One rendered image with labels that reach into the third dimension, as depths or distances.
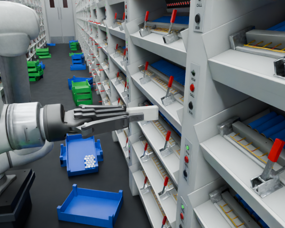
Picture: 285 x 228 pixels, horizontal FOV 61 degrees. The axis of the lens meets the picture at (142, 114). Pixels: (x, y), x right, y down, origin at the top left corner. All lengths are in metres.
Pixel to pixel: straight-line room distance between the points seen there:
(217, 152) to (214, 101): 0.11
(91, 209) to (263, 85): 1.24
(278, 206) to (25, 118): 0.44
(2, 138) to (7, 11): 0.59
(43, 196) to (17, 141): 1.16
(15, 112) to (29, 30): 0.55
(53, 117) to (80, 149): 1.37
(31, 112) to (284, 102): 0.41
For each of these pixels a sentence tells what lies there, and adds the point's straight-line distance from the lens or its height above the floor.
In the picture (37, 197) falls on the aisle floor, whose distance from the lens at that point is 1.65.
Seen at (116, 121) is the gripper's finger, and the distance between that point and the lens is 0.48.
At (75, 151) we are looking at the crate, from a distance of 1.84.
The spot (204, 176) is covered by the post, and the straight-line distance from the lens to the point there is 0.64.
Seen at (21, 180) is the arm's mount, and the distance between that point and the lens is 1.41.
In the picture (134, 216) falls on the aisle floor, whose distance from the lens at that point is 1.42.
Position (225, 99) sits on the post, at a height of 0.83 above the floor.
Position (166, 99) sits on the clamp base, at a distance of 0.77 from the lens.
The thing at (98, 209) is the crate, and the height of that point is 0.00.
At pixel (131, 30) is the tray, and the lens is 1.17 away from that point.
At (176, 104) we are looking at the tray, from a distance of 0.76.
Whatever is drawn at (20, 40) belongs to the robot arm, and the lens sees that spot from 1.01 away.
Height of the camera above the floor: 1.00
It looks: 22 degrees down
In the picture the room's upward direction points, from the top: straight up
